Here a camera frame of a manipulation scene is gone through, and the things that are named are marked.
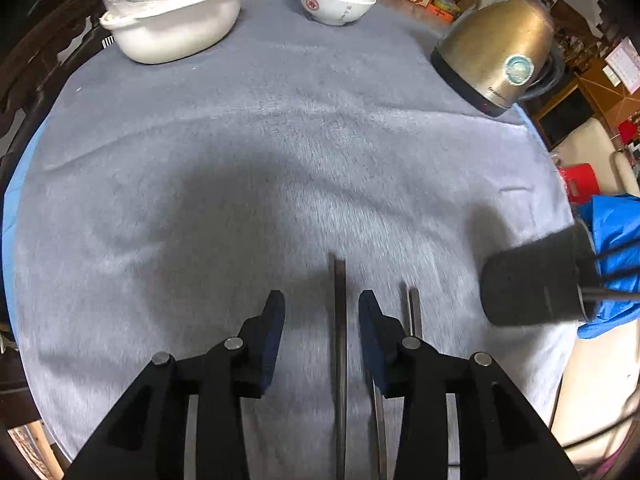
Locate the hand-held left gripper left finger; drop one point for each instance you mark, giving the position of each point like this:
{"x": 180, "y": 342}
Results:
{"x": 272, "y": 335}

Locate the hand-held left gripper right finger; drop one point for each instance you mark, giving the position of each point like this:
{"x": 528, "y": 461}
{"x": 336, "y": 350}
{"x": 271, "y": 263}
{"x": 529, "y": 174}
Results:
{"x": 372, "y": 340}

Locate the dark wooden chopstick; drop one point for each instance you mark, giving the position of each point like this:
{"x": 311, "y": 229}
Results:
{"x": 381, "y": 435}
{"x": 414, "y": 310}
{"x": 340, "y": 360}

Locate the dark green plastic cup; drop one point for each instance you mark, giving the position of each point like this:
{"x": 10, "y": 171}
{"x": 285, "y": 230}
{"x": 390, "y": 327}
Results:
{"x": 535, "y": 285}

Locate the bundle of dark chopsticks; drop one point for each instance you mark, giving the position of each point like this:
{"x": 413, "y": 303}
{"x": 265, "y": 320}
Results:
{"x": 611, "y": 294}

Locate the grey towel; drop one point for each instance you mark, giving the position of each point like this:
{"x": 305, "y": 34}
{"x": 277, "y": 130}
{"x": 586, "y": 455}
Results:
{"x": 250, "y": 160}

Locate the red plastic stool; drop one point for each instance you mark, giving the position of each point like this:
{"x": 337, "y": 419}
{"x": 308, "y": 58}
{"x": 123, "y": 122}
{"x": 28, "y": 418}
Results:
{"x": 580, "y": 180}

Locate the blue garment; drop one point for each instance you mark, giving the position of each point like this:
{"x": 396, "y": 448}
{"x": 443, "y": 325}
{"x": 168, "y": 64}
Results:
{"x": 620, "y": 220}

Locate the light blue table cover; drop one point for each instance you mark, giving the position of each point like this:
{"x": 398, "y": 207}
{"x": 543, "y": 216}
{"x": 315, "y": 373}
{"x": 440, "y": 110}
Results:
{"x": 7, "y": 260}

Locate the gold electric kettle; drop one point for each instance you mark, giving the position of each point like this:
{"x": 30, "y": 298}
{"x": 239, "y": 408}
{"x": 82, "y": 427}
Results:
{"x": 480, "y": 45}

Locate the white plastic basin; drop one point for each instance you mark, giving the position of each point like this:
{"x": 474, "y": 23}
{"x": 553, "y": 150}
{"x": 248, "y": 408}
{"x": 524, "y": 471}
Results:
{"x": 175, "y": 35}

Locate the wooden cabinet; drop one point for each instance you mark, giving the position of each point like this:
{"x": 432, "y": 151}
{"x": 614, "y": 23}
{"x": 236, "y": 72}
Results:
{"x": 590, "y": 105}

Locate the white bowl with red emblem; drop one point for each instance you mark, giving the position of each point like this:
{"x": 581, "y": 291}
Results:
{"x": 335, "y": 10}

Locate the carved dark wooden chair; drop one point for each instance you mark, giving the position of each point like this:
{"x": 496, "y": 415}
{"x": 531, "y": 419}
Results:
{"x": 30, "y": 60}

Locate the wall calendar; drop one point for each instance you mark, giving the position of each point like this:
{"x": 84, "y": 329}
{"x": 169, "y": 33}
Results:
{"x": 625, "y": 62}

